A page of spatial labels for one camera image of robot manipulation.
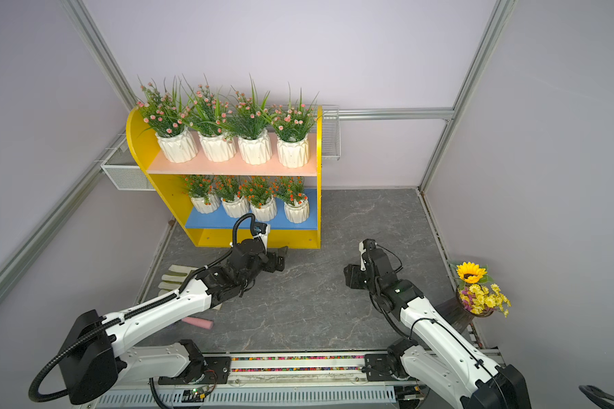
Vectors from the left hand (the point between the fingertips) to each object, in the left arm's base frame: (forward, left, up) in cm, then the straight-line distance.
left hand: (274, 247), depth 81 cm
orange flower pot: (+19, +24, +9) cm, 32 cm away
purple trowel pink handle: (-17, +25, -13) cm, 33 cm away
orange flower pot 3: (+14, +4, +12) cm, 18 cm away
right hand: (-6, -24, -6) cm, 26 cm away
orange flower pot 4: (+14, -6, +12) cm, 19 cm away
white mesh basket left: (+21, +46, +17) cm, 53 cm away
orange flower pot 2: (+17, +15, +2) cm, 22 cm away
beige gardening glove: (-1, +39, -17) cm, 43 cm away
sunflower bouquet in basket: (-22, -52, +8) cm, 57 cm away
